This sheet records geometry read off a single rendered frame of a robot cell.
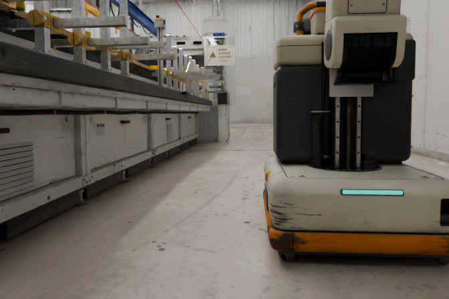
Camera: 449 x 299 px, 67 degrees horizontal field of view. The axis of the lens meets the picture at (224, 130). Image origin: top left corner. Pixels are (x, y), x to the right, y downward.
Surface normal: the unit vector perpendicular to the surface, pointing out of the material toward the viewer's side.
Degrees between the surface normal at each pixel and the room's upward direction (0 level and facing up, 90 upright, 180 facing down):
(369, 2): 98
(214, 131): 90
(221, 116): 90
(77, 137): 90
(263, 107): 90
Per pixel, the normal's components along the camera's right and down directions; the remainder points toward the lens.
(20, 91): 1.00, 0.00
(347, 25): -0.07, 0.19
